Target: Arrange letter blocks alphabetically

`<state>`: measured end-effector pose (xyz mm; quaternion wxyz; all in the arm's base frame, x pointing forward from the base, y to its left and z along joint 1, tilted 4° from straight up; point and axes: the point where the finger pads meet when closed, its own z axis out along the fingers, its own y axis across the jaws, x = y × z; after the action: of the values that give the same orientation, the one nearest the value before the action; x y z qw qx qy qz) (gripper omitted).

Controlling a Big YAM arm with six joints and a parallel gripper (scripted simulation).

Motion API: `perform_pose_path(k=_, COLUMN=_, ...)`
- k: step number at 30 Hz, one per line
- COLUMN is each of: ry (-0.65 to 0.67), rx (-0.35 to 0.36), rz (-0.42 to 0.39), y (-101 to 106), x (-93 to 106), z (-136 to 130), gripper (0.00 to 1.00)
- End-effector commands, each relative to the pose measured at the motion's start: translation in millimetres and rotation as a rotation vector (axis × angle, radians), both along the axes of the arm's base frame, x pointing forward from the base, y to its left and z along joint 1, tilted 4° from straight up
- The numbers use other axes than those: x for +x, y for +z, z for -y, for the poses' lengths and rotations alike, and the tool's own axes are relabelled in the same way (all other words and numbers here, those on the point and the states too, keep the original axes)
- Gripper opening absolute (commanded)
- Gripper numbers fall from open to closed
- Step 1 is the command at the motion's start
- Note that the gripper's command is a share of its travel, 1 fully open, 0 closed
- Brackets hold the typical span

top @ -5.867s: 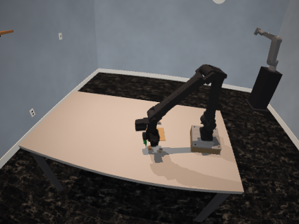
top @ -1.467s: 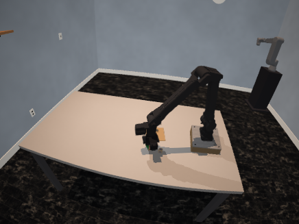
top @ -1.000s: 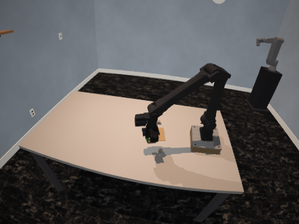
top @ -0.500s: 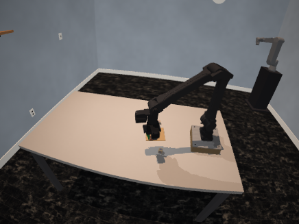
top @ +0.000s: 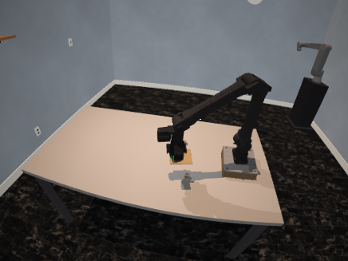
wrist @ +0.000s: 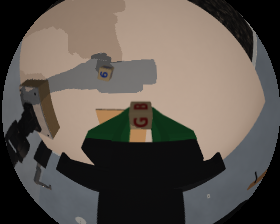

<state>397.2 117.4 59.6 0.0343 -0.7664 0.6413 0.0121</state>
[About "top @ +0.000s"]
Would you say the tan flat mat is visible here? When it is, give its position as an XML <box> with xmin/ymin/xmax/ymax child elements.
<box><xmin>170</xmin><ymin>148</ymin><xmax>192</xmax><ymax>164</ymax></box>

